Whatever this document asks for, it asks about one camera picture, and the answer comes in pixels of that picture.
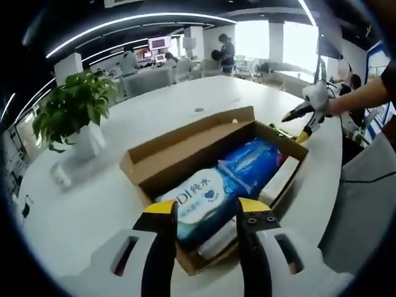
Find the person's dark shirt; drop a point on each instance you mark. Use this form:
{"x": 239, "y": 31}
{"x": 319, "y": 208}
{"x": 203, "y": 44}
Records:
{"x": 390, "y": 75}

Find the grey mesh chair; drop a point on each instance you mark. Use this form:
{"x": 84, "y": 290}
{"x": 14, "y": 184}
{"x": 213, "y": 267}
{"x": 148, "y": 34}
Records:
{"x": 365, "y": 216}

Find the brown cardboard shoe box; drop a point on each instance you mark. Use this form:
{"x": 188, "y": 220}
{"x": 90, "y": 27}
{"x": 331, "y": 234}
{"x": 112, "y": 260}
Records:
{"x": 173, "y": 154}

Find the blue wet wipes pack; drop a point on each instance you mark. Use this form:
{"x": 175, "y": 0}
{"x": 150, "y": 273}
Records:
{"x": 191, "y": 210}

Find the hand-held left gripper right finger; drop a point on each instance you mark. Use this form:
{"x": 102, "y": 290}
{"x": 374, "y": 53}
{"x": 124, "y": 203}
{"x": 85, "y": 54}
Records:
{"x": 256, "y": 247}

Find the green potted plant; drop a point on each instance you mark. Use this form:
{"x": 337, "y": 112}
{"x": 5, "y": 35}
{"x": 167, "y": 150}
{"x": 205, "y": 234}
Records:
{"x": 74, "y": 105}

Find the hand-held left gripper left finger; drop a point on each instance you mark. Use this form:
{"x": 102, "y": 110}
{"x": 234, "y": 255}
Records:
{"x": 161, "y": 247}

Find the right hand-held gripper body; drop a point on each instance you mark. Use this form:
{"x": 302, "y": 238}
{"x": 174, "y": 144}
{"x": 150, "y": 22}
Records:
{"x": 318, "y": 99}

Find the white paper cup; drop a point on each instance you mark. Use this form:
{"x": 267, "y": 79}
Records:
{"x": 62, "y": 174}

